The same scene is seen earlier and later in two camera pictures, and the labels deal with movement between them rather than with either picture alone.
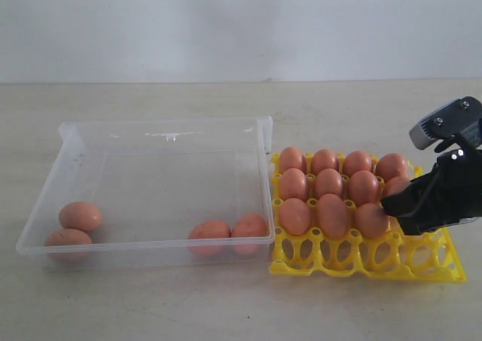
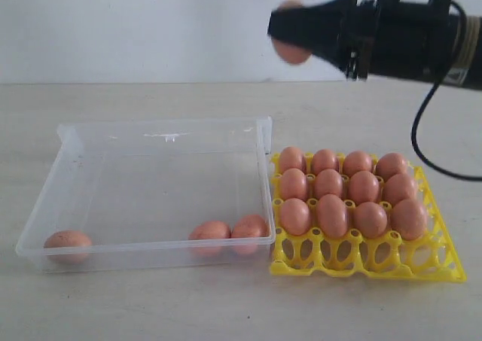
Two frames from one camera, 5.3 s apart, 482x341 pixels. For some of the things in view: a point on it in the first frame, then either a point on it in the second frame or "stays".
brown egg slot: [324, 159] stays
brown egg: [248, 234] stays
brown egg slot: [356, 161] stays
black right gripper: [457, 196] to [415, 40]
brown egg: [80, 215] to [287, 51]
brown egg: [294, 216] stays
